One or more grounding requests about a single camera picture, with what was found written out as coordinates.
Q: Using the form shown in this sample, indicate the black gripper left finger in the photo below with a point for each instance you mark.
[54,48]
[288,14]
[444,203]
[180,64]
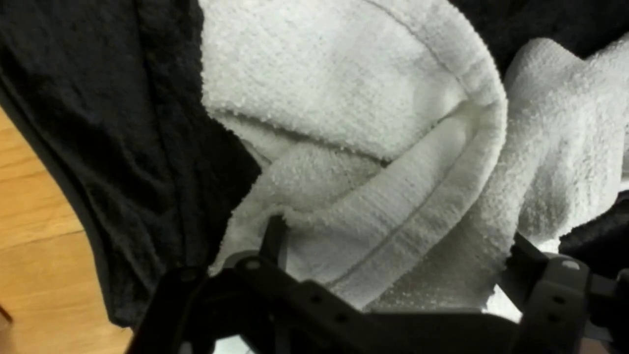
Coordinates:
[263,315]

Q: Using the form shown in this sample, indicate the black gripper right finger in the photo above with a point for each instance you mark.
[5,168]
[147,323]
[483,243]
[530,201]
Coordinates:
[563,307]

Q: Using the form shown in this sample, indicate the white terry towel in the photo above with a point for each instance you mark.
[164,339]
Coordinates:
[341,99]

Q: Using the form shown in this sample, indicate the black tablecloth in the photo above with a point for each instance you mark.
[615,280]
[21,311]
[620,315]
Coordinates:
[100,130]

